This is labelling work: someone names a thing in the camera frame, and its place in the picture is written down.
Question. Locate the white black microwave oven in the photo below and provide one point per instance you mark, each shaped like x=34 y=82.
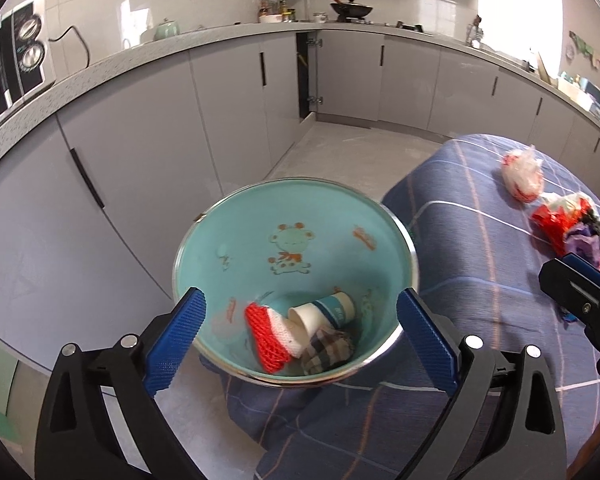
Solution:
x=15 y=60

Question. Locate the plaid cloth scrap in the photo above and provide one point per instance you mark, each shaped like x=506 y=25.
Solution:
x=325 y=355

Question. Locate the gas stove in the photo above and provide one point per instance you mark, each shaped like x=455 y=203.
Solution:
x=360 y=20

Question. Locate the teal enamel basin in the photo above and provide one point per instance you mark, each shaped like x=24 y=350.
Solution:
x=260 y=220

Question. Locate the glass jar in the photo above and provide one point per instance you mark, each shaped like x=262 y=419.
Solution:
x=320 y=17

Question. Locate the red plastic wrapper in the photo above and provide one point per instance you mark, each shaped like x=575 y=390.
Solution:
x=555 y=222

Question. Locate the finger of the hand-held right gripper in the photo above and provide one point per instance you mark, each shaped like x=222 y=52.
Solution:
x=592 y=275
x=575 y=295

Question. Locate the black wok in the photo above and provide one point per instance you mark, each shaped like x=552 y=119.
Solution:
x=351 y=9

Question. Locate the blue plaid blanket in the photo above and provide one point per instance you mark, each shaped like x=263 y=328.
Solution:
x=455 y=270

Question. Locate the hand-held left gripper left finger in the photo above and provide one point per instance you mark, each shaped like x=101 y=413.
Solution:
x=175 y=345

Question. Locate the purple wrapper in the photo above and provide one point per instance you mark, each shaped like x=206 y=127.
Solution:
x=582 y=245

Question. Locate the white bowl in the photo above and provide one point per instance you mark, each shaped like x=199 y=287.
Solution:
x=270 y=18

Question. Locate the grey kitchen cabinets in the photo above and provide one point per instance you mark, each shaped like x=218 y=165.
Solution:
x=155 y=135

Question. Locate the clear red-print plastic bag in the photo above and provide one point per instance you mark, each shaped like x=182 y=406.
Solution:
x=522 y=175

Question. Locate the grey speckled kitchen counter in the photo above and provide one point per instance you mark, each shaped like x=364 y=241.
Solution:
x=130 y=52

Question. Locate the wall decoration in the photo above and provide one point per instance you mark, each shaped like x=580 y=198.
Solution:
x=585 y=50

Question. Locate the red white foam net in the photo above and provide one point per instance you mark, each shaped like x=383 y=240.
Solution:
x=267 y=335

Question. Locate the white blue paper cup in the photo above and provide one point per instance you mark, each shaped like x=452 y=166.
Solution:
x=330 y=310

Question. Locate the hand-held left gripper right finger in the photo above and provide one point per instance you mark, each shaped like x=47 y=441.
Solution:
x=427 y=345

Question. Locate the green ceramic teapot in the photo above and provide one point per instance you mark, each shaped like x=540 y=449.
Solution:
x=166 y=30

